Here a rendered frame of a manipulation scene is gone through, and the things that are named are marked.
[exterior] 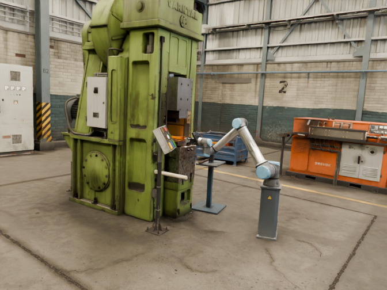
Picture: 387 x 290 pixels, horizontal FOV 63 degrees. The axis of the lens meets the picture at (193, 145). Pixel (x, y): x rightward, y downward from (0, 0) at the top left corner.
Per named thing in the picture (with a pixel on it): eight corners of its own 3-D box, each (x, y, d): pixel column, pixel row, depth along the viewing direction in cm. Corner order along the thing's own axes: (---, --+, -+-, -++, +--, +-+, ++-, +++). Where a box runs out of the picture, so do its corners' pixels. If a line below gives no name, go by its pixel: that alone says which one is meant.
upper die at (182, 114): (188, 118, 404) (188, 110, 403) (178, 118, 387) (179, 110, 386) (161, 115, 426) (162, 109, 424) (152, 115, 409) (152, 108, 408)
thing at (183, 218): (205, 213, 425) (205, 212, 425) (182, 226, 376) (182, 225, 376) (181, 207, 445) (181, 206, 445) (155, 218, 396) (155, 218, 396)
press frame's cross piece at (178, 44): (186, 75, 416) (188, 37, 410) (168, 71, 382) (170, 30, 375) (160, 75, 439) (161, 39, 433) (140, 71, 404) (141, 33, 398)
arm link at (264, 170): (278, 173, 339) (245, 115, 358) (271, 176, 325) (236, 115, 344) (266, 179, 348) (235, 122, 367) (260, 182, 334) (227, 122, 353)
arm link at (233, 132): (247, 115, 368) (210, 149, 405) (242, 115, 359) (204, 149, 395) (253, 123, 365) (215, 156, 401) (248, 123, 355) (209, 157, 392)
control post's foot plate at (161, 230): (170, 229, 365) (170, 222, 364) (158, 236, 347) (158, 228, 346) (155, 225, 377) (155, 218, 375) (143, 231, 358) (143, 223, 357)
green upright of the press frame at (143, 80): (162, 216, 407) (170, 30, 375) (150, 222, 385) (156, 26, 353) (136, 209, 429) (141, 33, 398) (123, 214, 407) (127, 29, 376)
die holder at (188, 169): (194, 178, 424) (196, 145, 418) (178, 183, 392) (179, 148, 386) (160, 171, 453) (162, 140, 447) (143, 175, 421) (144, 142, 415)
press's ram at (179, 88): (193, 110, 414) (195, 79, 409) (177, 110, 382) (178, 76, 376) (167, 109, 436) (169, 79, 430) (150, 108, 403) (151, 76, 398)
